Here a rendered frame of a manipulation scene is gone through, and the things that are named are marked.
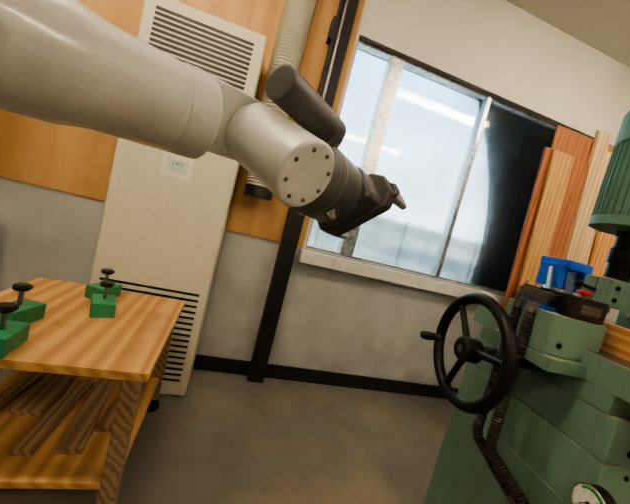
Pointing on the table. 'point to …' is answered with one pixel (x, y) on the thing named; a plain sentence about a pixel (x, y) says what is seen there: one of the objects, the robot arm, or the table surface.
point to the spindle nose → (624, 255)
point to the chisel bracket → (618, 294)
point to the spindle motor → (627, 179)
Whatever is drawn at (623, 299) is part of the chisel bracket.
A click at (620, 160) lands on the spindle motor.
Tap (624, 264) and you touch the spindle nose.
